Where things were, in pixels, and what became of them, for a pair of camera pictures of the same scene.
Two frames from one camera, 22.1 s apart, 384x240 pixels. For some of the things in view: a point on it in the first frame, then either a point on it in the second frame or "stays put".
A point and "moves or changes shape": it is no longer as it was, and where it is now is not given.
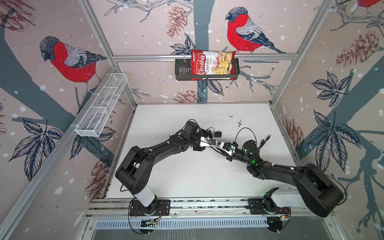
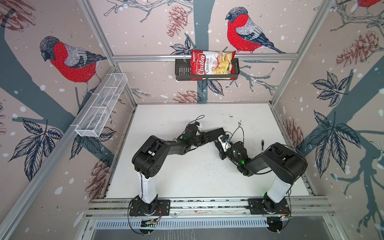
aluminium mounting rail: x=195 y=208 stays put
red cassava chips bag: x=212 y=62 stays put
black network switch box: x=198 y=148 moves or changes shape
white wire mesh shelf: x=101 y=105 stays put
